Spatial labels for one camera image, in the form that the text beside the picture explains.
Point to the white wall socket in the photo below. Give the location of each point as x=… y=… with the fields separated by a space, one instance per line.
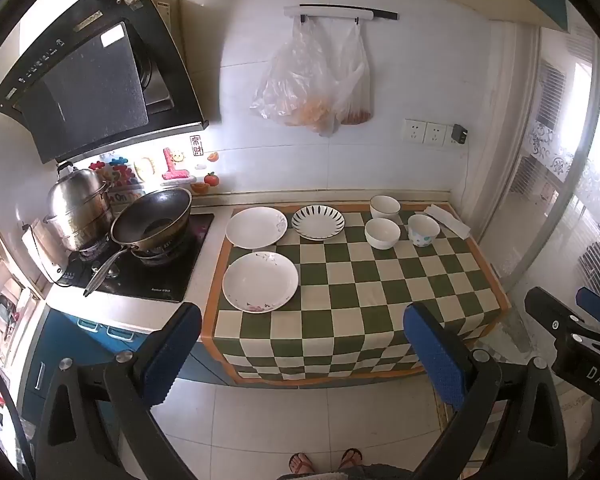
x=414 y=131
x=436 y=134

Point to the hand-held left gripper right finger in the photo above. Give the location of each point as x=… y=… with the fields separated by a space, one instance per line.
x=435 y=355

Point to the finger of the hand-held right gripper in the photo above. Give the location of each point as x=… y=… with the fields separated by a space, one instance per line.
x=597 y=305
x=550 y=310

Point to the white plate pink floral print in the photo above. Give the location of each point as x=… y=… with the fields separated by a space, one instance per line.
x=260 y=282

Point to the person's left foot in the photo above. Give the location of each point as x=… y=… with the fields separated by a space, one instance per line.
x=301 y=462

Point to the white wall hook rail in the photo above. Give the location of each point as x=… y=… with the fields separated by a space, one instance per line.
x=330 y=10

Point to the white bowl with black rim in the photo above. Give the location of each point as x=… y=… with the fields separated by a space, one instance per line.
x=385 y=208

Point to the cluttered kitchen shelf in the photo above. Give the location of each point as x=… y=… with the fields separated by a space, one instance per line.
x=5 y=300

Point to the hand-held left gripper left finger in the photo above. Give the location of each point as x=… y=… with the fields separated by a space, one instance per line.
x=172 y=355

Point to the folded white towel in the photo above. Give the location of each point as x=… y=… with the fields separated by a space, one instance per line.
x=450 y=220

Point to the sliding glass door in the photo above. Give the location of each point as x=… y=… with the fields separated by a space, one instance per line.
x=555 y=185

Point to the person's right foot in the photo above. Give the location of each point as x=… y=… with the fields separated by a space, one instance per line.
x=351 y=457

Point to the white bowl with blue dots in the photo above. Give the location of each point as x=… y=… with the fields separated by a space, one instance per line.
x=422 y=234

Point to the white plate black striped rim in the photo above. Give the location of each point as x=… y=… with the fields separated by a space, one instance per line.
x=318 y=221

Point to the black plug adapter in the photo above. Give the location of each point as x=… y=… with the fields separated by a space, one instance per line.
x=459 y=134

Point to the green white checkered tablecloth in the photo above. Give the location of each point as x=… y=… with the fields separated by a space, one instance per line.
x=360 y=300

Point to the black range hood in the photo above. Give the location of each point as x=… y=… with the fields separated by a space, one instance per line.
x=80 y=85

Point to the black glass gas stove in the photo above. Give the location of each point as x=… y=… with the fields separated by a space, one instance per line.
x=170 y=275

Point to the person's foot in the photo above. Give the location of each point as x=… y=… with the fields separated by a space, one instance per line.
x=351 y=457
x=301 y=462

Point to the small clear plastic bag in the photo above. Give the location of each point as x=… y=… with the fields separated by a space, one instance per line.
x=355 y=85

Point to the group of colourful wall stickers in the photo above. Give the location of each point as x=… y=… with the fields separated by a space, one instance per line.
x=175 y=165

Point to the stainless steel steamer pot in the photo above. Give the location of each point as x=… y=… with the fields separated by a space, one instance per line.
x=77 y=205

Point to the blue kitchen cabinet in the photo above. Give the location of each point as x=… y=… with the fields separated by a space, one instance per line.
x=65 y=332

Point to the plain white bowl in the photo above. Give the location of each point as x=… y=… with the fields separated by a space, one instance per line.
x=382 y=235

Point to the white kitchen appliance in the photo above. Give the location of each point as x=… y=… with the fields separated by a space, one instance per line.
x=45 y=255

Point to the white sack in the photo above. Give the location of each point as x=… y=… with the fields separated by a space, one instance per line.
x=577 y=425

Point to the white plate grey floral print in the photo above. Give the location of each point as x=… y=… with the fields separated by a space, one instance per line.
x=255 y=227

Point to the large clear plastic bag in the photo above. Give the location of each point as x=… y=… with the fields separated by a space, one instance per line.
x=292 y=80

